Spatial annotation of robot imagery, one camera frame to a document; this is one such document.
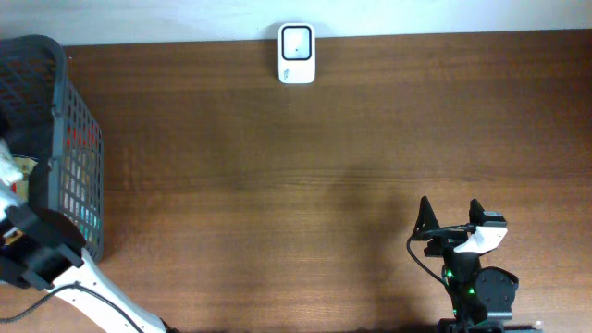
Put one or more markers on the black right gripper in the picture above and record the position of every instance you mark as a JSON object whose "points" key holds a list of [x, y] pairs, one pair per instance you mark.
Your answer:
{"points": [[444, 240]]}

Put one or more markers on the white barcode scanner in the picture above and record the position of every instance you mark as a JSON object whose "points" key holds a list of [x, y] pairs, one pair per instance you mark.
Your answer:
{"points": [[296, 53]]}

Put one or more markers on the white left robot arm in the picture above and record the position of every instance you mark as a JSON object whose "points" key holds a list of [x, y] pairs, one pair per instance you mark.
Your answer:
{"points": [[42, 249]]}

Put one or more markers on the white tube with gold cap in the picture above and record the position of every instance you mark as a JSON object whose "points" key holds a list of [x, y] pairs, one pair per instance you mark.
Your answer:
{"points": [[10, 174]]}

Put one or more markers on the yellow snack bag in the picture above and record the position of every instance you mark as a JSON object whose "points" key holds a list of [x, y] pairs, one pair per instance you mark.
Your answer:
{"points": [[25, 166]]}

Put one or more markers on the grey plastic mesh basket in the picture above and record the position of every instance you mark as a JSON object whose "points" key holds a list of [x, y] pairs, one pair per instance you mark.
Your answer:
{"points": [[44, 118]]}

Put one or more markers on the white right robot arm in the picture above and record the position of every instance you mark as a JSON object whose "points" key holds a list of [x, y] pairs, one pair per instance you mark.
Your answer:
{"points": [[481, 297]]}

